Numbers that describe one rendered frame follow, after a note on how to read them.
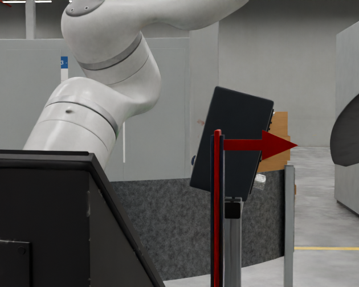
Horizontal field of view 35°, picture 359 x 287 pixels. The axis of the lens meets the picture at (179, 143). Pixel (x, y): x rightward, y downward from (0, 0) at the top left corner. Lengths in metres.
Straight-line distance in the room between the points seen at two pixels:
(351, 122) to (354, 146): 0.06
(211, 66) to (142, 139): 1.99
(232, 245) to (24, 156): 0.49
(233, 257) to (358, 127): 0.59
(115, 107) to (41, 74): 5.87
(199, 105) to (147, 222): 2.61
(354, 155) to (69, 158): 0.28
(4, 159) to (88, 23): 0.34
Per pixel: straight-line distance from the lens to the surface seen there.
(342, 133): 0.47
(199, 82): 4.75
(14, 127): 6.82
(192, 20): 0.99
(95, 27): 0.92
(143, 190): 2.21
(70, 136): 0.81
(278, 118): 8.59
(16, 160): 0.64
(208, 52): 4.77
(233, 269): 1.01
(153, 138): 6.49
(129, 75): 0.97
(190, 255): 2.34
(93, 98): 0.86
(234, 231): 0.99
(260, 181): 1.07
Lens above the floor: 1.21
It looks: 3 degrees down
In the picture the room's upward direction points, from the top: straight up
